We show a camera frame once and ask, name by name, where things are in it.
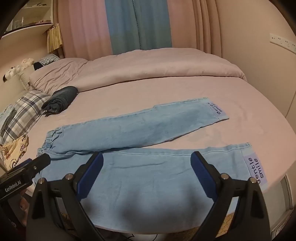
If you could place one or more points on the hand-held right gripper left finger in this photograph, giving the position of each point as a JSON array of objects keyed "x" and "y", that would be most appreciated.
[{"x": 91, "y": 176}]

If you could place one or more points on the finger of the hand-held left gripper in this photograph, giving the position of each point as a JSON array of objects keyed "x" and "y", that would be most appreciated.
[{"x": 42, "y": 162}]

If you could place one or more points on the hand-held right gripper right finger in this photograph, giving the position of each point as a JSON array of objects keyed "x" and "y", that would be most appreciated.
[{"x": 203, "y": 176}]

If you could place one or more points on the light blue denim pants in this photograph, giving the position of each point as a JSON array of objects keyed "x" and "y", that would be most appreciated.
[{"x": 138, "y": 180}]

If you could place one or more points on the yellow patterned cloth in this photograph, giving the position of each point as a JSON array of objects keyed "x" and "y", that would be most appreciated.
[{"x": 13, "y": 150}]

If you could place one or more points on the brown rug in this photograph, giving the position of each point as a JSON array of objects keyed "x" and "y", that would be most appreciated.
[{"x": 230, "y": 221}]

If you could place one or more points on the grey green garment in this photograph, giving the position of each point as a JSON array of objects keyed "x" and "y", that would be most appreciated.
[{"x": 8, "y": 118}]

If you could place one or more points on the plaid pillow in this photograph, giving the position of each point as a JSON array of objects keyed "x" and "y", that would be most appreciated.
[{"x": 30, "y": 106}]

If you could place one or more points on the dark grey rolled garment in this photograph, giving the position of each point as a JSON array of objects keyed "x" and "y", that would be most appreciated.
[{"x": 61, "y": 98}]

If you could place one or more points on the pink bed sheet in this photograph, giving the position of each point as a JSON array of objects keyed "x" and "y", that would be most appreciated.
[{"x": 242, "y": 111}]

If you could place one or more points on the pink pillow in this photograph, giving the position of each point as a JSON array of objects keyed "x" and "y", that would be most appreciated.
[{"x": 57, "y": 71}]

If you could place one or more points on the white plush toy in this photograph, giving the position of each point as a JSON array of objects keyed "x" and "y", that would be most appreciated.
[
  {"x": 27, "y": 62},
  {"x": 10, "y": 73}
]

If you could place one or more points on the blue checked cloth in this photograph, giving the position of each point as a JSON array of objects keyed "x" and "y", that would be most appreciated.
[{"x": 47, "y": 60}]

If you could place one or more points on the pink duvet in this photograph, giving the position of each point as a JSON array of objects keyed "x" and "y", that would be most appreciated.
[{"x": 150, "y": 67}]

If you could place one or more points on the yellow striped hanging cloth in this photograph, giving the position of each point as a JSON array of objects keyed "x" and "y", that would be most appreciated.
[{"x": 55, "y": 38}]

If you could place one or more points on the white curved shelf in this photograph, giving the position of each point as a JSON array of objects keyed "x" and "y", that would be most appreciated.
[{"x": 27, "y": 29}]

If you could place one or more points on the pink curtain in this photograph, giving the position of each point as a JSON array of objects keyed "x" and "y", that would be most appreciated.
[
  {"x": 194, "y": 23},
  {"x": 83, "y": 27}
]

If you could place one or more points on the white power strip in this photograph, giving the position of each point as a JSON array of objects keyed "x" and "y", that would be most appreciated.
[{"x": 283, "y": 41}]

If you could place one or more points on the blue curtain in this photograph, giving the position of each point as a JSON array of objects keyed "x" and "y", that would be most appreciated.
[{"x": 138, "y": 23}]

